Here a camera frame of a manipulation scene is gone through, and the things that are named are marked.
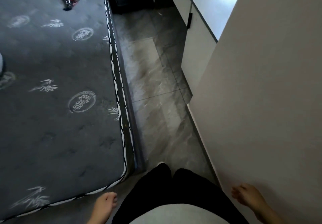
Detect person's left hand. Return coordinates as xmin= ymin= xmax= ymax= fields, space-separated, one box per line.
xmin=92 ymin=192 xmax=118 ymax=220

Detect person's right hand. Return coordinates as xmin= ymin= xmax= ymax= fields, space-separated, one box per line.
xmin=231 ymin=183 xmax=267 ymax=215

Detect person's left forearm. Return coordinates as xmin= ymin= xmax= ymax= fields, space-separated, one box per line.
xmin=86 ymin=216 xmax=106 ymax=224

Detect person's right forearm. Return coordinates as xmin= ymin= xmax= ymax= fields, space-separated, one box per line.
xmin=254 ymin=203 xmax=286 ymax=224

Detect black trousers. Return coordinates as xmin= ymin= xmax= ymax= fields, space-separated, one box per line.
xmin=111 ymin=163 xmax=250 ymax=224

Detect white shirt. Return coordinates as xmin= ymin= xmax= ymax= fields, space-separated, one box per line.
xmin=129 ymin=203 xmax=231 ymax=224

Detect white cabinet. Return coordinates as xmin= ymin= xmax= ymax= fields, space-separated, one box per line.
xmin=164 ymin=0 xmax=218 ymax=95

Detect grey patterned mattress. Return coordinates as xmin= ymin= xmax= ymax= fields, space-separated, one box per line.
xmin=0 ymin=0 xmax=129 ymax=222

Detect dark bed frame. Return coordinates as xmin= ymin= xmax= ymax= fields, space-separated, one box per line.
xmin=102 ymin=0 xmax=146 ymax=175

